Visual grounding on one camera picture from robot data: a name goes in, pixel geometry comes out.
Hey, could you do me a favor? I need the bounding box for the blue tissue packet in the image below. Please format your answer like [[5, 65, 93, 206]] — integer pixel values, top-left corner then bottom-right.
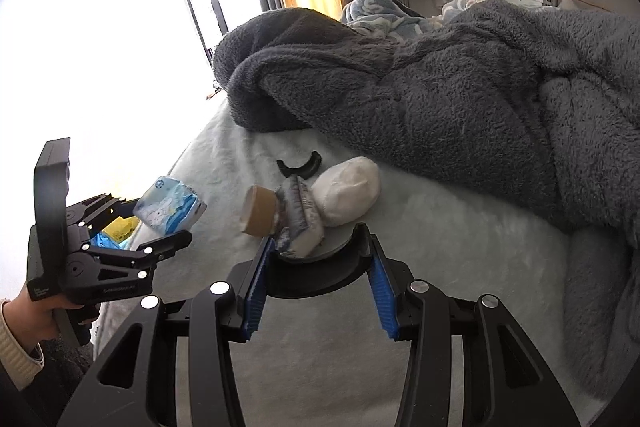
[[132, 176, 207, 235]]

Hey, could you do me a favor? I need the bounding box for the small brown tape roll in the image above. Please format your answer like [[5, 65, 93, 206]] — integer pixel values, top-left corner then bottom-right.
[[241, 185, 279, 238]]

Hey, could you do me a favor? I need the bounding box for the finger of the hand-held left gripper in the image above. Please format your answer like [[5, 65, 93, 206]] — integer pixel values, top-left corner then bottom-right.
[[65, 193, 142, 234], [82, 229, 193, 280]]

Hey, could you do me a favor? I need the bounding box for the yellow plastic bag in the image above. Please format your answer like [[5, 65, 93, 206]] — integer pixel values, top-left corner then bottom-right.
[[102, 216, 141, 243]]

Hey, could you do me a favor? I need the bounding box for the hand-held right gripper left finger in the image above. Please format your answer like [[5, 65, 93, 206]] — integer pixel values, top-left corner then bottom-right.
[[57, 234, 278, 427]]

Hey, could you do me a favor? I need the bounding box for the blue and white pouch bag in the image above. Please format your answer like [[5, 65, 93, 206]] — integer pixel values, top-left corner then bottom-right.
[[89, 232, 121, 252]]

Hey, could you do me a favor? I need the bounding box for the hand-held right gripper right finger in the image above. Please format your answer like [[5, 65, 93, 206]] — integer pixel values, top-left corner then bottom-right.
[[350, 223, 581, 427]]

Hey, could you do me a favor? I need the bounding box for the black curved plastic piece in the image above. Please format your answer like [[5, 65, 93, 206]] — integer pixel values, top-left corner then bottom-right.
[[276, 151, 323, 180]]

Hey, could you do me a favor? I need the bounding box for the person's left hand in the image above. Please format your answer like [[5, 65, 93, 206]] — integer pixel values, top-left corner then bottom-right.
[[9, 293, 101, 360]]

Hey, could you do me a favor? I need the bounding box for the person's grey fleece clothing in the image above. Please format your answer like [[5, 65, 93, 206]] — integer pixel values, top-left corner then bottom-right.
[[30, 334, 97, 408]]

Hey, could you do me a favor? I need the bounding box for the blue cloud-print quilt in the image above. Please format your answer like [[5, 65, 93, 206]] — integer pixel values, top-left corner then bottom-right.
[[340, 0, 493, 42]]

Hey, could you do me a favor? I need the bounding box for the white crumpled ball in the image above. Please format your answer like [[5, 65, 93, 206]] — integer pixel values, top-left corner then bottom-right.
[[312, 156, 381, 228]]

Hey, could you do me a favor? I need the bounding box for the bed with pale grey sheet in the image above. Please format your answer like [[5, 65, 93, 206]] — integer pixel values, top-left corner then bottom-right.
[[92, 99, 640, 427]]

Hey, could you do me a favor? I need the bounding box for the dark grey fleece blanket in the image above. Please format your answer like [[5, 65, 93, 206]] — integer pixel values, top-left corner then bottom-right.
[[212, 0, 640, 403]]

